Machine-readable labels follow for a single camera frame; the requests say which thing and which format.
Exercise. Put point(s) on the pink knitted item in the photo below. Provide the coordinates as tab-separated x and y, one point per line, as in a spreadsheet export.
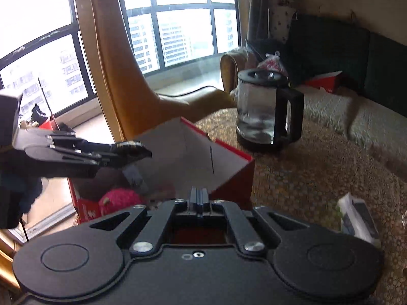
119	200

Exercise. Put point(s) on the small black gold-trimmed object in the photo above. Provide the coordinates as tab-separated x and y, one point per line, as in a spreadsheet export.
133	149

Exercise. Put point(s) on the red plastic bag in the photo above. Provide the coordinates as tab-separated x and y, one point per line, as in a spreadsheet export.
272	63

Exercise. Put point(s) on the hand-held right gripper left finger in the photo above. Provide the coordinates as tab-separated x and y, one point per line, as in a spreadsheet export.
194	201

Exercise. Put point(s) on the grey curtain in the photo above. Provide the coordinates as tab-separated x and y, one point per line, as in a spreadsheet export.
258	9

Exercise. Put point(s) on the yellow curtain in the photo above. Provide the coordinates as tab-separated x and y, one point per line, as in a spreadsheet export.
114	70

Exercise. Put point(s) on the small red container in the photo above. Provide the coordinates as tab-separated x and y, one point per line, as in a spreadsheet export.
46	124

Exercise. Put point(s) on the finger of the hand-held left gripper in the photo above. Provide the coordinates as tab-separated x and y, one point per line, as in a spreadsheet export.
76	143
70	163

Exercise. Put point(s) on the dark green sofa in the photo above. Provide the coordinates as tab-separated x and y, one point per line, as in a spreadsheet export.
330	47

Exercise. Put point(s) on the grey paper tag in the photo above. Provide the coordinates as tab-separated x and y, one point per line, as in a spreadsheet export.
135	176

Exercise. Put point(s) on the white tissue pack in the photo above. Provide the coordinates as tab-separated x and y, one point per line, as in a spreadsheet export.
349	208

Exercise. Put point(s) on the thin black rod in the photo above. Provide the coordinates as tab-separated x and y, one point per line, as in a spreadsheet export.
47	101

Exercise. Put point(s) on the yellow armchair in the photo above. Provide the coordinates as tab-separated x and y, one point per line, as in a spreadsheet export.
198	101

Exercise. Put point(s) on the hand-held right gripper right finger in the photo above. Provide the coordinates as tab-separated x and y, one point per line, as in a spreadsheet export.
204	201

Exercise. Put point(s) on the white textured sofa cover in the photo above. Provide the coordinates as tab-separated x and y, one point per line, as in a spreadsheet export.
375	117

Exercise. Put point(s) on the red cardboard box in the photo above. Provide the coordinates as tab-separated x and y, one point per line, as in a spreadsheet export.
232	171

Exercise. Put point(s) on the black framed window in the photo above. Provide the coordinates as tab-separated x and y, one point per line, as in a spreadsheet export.
41	60
181	22

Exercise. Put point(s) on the red printed packet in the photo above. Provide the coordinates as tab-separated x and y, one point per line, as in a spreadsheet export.
86	210

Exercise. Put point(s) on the red flat box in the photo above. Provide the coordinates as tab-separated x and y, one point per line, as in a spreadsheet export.
326	81

